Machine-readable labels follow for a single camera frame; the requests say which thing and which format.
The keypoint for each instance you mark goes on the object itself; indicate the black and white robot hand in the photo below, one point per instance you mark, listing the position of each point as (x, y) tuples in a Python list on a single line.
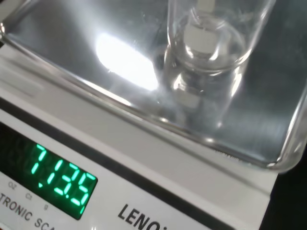
[(200, 39)]

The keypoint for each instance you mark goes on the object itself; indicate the black bench cloth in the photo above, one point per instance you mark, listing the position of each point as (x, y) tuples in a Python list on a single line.
[(292, 203)]

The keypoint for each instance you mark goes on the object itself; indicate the white electronic balance steel pan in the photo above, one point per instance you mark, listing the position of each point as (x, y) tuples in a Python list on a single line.
[(144, 167)]

